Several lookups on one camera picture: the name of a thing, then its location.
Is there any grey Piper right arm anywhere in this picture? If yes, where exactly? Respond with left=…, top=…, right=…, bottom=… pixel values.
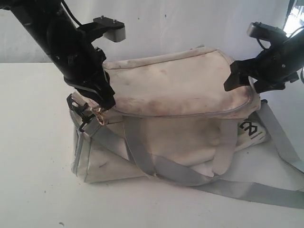
left=224, top=31, right=304, bottom=94

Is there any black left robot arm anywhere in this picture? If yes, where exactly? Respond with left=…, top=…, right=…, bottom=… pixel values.
left=0, top=0, right=124, bottom=110

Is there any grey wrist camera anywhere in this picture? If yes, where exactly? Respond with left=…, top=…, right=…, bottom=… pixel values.
left=93, top=16, right=126, bottom=43
left=247, top=22, right=287, bottom=46

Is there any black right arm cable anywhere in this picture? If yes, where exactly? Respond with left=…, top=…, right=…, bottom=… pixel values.
left=258, top=26, right=304, bottom=84

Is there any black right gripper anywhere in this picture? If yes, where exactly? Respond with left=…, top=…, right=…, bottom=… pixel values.
left=224, top=45, right=299, bottom=93

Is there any white fabric backpack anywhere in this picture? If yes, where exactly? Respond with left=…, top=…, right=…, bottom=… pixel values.
left=67, top=47, right=304, bottom=209

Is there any dark window frame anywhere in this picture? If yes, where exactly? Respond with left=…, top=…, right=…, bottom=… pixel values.
left=283, top=0, right=304, bottom=34

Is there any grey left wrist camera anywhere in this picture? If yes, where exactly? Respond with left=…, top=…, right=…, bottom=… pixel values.
left=93, top=16, right=126, bottom=43

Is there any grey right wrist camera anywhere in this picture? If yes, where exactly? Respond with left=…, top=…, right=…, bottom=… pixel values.
left=247, top=22, right=287, bottom=46

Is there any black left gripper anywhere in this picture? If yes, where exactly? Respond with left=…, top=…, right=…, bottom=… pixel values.
left=63, top=45, right=115, bottom=110

